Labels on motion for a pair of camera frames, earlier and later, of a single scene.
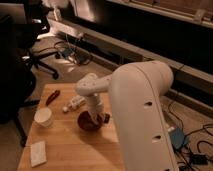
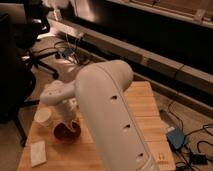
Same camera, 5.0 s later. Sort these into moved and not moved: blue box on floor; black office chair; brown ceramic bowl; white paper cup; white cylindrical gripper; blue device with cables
Moved: white cylindrical gripper; brown ceramic bowl
Not moved: white paper cup; blue device with cables; black office chair; blue box on floor
